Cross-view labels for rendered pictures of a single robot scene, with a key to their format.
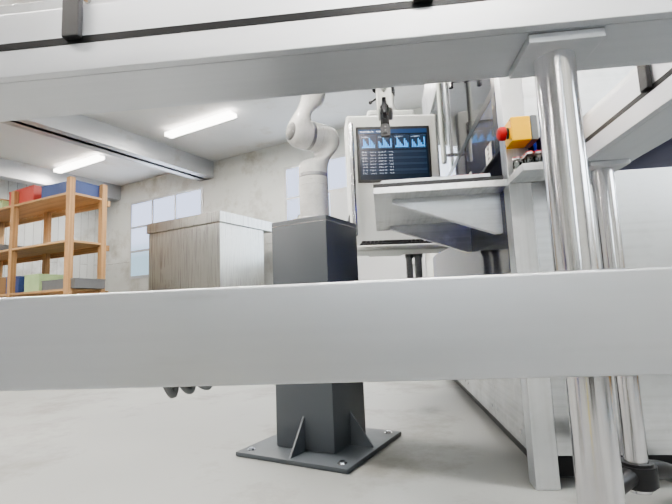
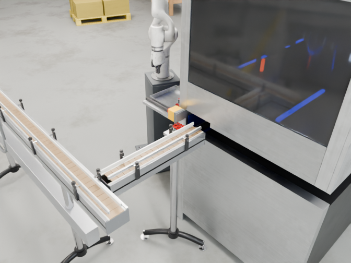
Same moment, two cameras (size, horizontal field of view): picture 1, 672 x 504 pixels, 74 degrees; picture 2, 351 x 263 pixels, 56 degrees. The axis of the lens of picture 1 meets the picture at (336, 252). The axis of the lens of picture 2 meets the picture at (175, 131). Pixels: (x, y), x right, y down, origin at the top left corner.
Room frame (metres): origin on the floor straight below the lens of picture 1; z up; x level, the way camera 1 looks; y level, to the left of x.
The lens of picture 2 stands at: (-0.09, -1.69, 2.08)
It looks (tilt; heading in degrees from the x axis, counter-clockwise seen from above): 35 degrees down; 41
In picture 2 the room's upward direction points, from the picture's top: 1 degrees clockwise
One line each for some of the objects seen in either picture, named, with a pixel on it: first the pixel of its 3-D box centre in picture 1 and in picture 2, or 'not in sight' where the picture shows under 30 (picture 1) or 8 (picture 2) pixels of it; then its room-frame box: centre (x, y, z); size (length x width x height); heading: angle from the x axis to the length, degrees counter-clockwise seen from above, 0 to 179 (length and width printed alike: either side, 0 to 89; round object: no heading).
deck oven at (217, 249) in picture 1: (211, 285); not in sight; (6.24, 1.75, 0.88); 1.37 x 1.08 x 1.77; 61
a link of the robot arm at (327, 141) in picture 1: (318, 151); (166, 40); (1.80, 0.06, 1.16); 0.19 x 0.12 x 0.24; 129
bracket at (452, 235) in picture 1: (430, 239); not in sight; (1.93, -0.41, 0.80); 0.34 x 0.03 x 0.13; 84
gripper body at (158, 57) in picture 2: (383, 100); (157, 56); (1.46, -0.18, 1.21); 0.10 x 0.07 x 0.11; 174
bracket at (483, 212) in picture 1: (446, 216); not in sight; (1.43, -0.36, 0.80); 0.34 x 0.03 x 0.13; 84
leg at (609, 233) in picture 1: (619, 321); (174, 198); (1.09, -0.67, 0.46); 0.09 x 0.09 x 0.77; 84
